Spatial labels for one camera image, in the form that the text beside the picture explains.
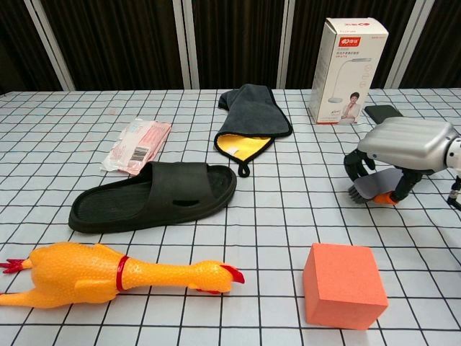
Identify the yellow rubber chicken toy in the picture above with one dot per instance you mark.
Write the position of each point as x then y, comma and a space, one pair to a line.
72, 274

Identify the pink wet wipes packet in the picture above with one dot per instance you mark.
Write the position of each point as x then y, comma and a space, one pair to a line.
137, 144

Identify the white lamp carton box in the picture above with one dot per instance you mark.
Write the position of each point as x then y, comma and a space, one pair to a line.
342, 72

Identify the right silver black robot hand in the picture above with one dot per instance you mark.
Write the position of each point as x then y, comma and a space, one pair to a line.
407, 144

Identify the orange foam cube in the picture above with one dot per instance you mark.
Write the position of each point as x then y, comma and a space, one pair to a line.
342, 288

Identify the black folding partition screen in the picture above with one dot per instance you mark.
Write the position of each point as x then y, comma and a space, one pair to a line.
126, 36

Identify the black slipper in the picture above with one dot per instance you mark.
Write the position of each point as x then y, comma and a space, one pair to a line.
108, 209

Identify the grey and yellow towel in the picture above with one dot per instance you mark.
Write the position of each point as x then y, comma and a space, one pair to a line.
252, 115

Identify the black smartphone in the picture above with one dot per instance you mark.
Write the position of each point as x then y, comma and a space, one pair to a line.
381, 112

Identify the white checkered tablecloth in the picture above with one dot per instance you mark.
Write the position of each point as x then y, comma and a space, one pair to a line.
54, 144

